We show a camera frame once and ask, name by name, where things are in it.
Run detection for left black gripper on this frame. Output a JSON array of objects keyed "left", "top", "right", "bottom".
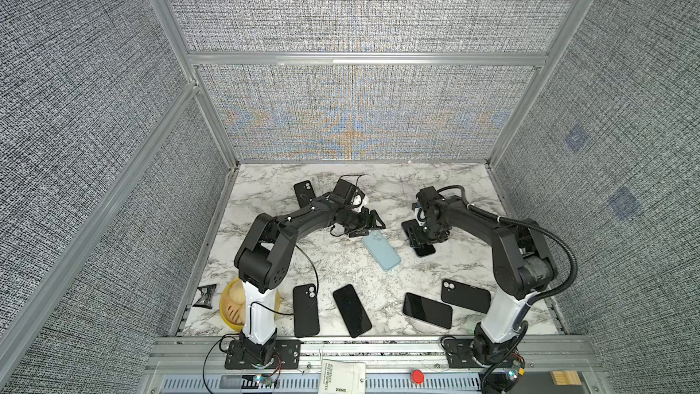
[{"left": 340, "top": 208, "right": 385, "bottom": 238}]

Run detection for black phone screen up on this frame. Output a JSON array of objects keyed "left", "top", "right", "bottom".
[{"left": 401, "top": 219, "right": 436, "bottom": 257}]

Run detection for light blue phone case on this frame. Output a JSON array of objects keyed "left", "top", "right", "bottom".
[{"left": 362, "top": 231, "right": 401, "bottom": 272}]

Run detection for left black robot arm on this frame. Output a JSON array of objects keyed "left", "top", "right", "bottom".
[{"left": 234, "top": 193, "right": 386, "bottom": 364}]

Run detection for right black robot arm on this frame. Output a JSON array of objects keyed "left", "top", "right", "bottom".
[{"left": 404, "top": 186, "right": 558, "bottom": 366}]

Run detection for black case near right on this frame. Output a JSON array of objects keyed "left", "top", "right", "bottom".
[{"left": 440, "top": 279, "right": 491, "bottom": 314}]

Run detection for black case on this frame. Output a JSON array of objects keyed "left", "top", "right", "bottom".
[
  {"left": 293, "top": 284, "right": 320, "bottom": 339},
  {"left": 440, "top": 279, "right": 491, "bottom": 314},
  {"left": 293, "top": 180, "right": 316, "bottom": 208}
]

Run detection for black case far left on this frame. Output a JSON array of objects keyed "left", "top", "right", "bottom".
[{"left": 293, "top": 180, "right": 316, "bottom": 208}]

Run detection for black phone near right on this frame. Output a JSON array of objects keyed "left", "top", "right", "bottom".
[{"left": 402, "top": 293, "right": 453, "bottom": 329}]

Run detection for black phone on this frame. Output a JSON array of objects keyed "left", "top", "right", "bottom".
[
  {"left": 402, "top": 293, "right": 453, "bottom": 329},
  {"left": 333, "top": 284, "right": 372, "bottom": 339}
]

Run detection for black phone near centre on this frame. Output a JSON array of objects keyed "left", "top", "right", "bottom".
[{"left": 333, "top": 284, "right": 372, "bottom": 339}]

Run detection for black case near left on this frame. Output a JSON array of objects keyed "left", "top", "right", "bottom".
[{"left": 293, "top": 284, "right": 320, "bottom": 339}]

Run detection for red emergency button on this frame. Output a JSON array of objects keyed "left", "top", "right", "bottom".
[{"left": 411, "top": 370, "right": 425, "bottom": 385}]

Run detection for white paper label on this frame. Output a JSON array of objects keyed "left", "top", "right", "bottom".
[{"left": 318, "top": 359, "right": 366, "bottom": 394}]

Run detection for yellow tape roll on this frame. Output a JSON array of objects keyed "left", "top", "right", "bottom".
[{"left": 219, "top": 278, "right": 246, "bottom": 332}]

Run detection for small black clip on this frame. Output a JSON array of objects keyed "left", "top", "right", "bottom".
[{"left": 191, "top": 284, "right": 217, "bottom": 310}]

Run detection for wooden block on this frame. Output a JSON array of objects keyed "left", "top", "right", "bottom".
[{"left": 551, "top": 370, "right": 583, "bottom": 386}]

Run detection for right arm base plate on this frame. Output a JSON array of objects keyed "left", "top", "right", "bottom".
[{"left": 439, "top": 336, "right": 481, "bottom": 368}]

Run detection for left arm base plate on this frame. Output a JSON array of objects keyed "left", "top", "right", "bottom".
[{"left": 224, "top": 339, "right": 301, "bottom": 370}]

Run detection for aluminium frame rail front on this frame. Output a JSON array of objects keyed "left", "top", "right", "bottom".
[{"left": 146, "top": 335, "right": 605, "bottom": 372}]

